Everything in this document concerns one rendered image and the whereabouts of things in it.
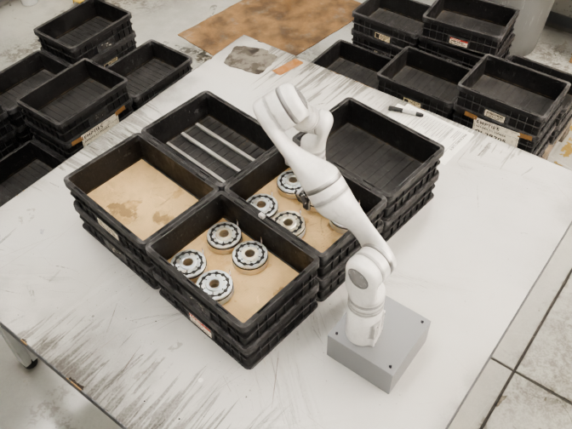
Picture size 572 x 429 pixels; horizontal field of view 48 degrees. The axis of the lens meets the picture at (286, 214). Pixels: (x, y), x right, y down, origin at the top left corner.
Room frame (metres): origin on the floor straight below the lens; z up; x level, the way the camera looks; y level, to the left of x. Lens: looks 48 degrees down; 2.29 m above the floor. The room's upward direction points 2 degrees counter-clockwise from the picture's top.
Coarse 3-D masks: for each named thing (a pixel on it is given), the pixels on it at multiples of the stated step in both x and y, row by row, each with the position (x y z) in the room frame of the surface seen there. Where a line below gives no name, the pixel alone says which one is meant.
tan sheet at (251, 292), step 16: (208, 256) 1.16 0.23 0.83; (224, 256) 1.16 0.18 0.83; (272, 256) 1.15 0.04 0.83; (272, 272) 1.09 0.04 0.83; (288, 272) 1.09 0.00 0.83; (240, 288) 1.04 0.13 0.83; (256, 288) 1.04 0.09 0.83; (272, 288) 1.04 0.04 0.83; (224, 304) 0.99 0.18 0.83; (240, 304) 0.99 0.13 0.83; (256, 304) 0.98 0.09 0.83; (240, 320) 0.93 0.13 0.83
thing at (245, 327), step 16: (224, 192) 1.32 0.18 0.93; (240, 208) 1.26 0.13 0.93; (176, 224) 1.20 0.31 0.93; (288, 240) 1.12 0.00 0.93; (160, 256) 1.08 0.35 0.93; (176, 272) 1.03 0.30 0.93; (304, 272) 1.01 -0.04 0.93; (192, 288) 0.98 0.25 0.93; (288, 288) 0.96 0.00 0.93; (208, 304) 0.93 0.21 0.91; (272, 304) 0.92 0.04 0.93; (256, 320) 0.87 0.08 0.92
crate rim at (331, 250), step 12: (252, 168) 1.42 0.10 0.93; (240, 180) 1.37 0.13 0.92; (228, 192) 1.32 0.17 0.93; (372, 192) 1.30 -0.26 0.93; (384, 204) 1.25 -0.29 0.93; (372, 216) 1.21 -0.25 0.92; (300, 240) 1.13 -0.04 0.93; (336, 240) 1.12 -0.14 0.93; (348, 240) 1.13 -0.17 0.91; (312, 252) 1.08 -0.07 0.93; (324, 252) 1.08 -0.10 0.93
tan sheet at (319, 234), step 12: (276, 180) 1.46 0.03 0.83; (264, 192) 1.41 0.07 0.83; (276, 192) 1.41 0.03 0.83; (288, 204) 1.35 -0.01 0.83; (300, 204) 1.35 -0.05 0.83; (312, 216) 1.30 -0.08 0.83; (312, 228) 1.25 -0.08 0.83; (324, 228) 1.25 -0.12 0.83; (312, 240) 1.20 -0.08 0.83; (324, 240) 1.20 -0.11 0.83
